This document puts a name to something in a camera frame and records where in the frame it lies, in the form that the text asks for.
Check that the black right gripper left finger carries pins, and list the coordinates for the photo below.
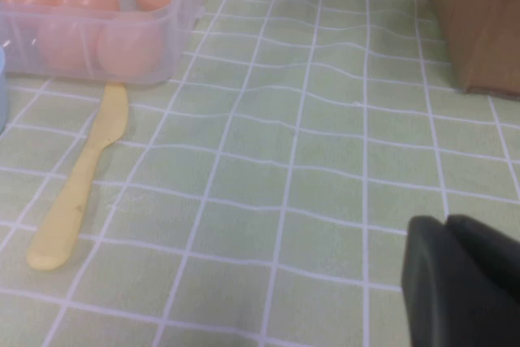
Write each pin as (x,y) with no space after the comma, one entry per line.
(438,302)

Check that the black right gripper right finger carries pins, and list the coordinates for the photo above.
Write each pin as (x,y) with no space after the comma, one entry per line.
(491,245)

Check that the brown cardboard box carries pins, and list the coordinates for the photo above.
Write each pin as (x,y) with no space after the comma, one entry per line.
(479,18)

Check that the clear plastic egg box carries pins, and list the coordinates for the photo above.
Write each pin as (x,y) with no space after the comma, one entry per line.
(170,42)

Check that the green checked tablecloth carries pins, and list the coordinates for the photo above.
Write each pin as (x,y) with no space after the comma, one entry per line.
(284,160)

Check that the yellow plastic knife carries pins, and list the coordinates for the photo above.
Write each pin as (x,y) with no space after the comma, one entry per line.
(65,221)

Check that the light blue bowl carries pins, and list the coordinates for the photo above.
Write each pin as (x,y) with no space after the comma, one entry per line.
(2,91)

